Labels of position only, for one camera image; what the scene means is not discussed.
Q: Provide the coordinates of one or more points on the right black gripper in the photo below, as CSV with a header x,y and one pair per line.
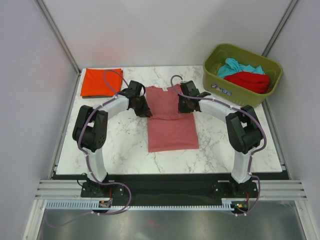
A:
x,y
181,108

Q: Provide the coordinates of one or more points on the left aluminium frame post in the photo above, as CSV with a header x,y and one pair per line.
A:
x,y
57,34

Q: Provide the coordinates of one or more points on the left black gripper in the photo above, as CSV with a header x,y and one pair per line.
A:
x,y
145,112

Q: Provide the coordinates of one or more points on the folded orange t-shirt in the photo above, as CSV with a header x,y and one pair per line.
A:
x,y
97,82

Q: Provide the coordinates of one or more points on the red t-shirt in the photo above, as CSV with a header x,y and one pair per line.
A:
x,y
254,82

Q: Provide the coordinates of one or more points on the aluminium frame post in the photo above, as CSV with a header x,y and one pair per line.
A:
x,y
57,34
280,26

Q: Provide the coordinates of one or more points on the pink t-shirt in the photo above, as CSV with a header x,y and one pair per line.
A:
x,y
167,129

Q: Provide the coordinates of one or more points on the white slotted cable duct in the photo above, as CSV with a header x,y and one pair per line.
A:
x,y
99,205

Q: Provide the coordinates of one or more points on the turquoise t-shirt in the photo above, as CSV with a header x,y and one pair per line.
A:
x,y
232,66

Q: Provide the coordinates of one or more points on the right aluminium frame post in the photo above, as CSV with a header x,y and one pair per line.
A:
x,y
280,26

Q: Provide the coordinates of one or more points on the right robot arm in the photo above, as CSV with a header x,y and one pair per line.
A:
x,y
244,131

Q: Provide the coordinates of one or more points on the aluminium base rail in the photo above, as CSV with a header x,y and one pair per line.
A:
x,y
270,190

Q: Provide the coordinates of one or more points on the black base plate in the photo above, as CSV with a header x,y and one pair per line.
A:
x,y
173,189

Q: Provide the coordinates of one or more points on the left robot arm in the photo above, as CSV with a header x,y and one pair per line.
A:
x,y
90,129

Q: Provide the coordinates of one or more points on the olive green plastic basket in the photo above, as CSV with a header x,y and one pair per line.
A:
x,y
230,91

